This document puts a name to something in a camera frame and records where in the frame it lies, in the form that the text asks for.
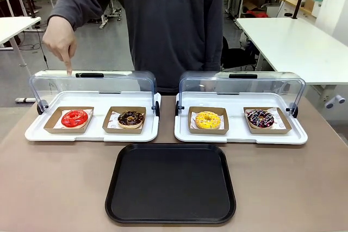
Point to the chocolate donut with nuts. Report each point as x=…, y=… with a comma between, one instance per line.
x=131, y=119

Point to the person's dark grey sweater torso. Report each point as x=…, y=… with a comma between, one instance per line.
x=174, y=25

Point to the clear plastic display lid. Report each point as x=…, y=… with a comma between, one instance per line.
x=92, y=82
x=242, y=82

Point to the red glazed donut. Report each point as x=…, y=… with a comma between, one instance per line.
x=74, y=118

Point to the black office chair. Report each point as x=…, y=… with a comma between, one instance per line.
x=236, y=55

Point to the small white table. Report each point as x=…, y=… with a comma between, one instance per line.
x=13, y=29

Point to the person's right forearm grey sleeve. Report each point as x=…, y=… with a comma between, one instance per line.
x=79, y=1

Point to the yellow glazed sprinkled donut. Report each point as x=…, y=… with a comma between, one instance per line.
x=208, y=120

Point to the dark donut with white stripes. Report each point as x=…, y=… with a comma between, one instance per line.
x=260, y=118

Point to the large white table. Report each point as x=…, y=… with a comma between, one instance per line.
x=296, y=47

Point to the white display tray base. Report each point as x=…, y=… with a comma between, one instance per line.
x=92, y=131
x=239, y=137

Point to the brown cardboard donut box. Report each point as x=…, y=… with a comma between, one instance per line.
x=54, y=126
x=225, y=128
x=108, y=127
x=285, y=128

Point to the black plastic serving tray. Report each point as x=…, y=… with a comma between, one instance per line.
x=170, y=183

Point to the person's right hand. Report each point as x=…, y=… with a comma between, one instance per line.
x=58, y=39

